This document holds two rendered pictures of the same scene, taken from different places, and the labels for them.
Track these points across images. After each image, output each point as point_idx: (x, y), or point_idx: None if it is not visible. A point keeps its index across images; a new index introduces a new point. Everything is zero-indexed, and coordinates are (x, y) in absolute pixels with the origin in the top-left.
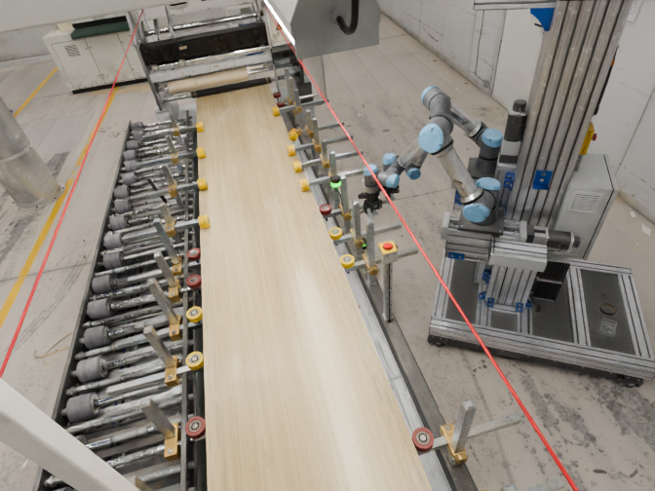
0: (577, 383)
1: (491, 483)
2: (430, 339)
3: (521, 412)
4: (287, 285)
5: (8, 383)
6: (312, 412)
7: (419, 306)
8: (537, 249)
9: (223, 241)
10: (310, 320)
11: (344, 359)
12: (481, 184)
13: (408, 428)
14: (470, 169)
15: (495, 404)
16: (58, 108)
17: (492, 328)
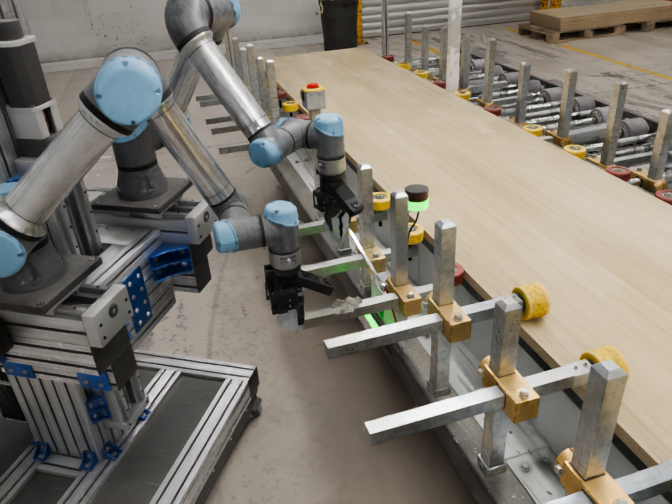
0: None
1: (236, 295)
2: (257, 398)
3: (169, 343)
4: (463, 172)
5: None
6: (393, 118)
7: (257, 480)
8: (91, 193)
9: (631, 212)
10: (415, 153)
11: (369, 137)
12: None
13: (312, 184)
14: (78, 270)
15: (197, 348)
16: None
17: (158, 366)
